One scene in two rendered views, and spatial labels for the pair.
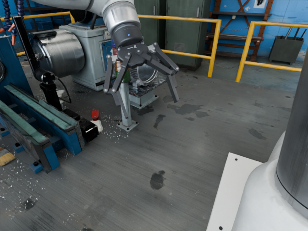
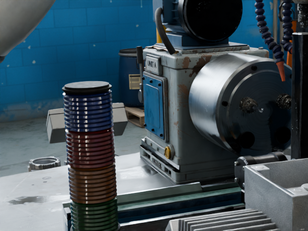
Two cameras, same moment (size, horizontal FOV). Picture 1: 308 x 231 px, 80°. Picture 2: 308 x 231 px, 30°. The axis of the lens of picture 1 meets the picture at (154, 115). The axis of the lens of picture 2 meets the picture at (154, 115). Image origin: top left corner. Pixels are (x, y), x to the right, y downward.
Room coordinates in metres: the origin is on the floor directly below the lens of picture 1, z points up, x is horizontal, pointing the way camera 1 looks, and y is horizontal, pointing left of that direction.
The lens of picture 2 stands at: (1.15, -0.41, 1.32)
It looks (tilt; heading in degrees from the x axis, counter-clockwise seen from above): 12 degrees down; 123
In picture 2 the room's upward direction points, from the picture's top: 2 degrees counter-clockwise
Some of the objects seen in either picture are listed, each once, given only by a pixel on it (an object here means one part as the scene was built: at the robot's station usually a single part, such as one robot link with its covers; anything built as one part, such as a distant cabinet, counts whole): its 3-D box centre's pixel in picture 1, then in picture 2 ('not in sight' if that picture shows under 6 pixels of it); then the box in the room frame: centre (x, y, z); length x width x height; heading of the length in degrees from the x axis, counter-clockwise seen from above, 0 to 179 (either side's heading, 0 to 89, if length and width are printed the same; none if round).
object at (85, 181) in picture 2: (122, 63); (92, 179); (0.71, 0.13, 1.10); 0.06 x 0.06 x 0.04
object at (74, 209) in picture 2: (123, 74); (94, 212); (0.71, 0.13, 1.05); 0.06 x 0.06 x 0.04
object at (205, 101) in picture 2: not in sight; (236, 101); (0.52, 0.95, 1.04); 0.37 x 0.25 x 0.25; 142
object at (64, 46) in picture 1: (60, 53); not in sight; (1.06, 0.53, 1.04); 0.41 x 0.25 x 0.25; 142
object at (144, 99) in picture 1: (139, 90); not in sight; (0.97, 0.09, 0.86); 0.27 x 0.24 x 0.12; 142
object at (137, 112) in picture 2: not in sight; (176, 81); (-2.07, 5.00, 0.37); 1.20 x 0.80 x 0.74; 56
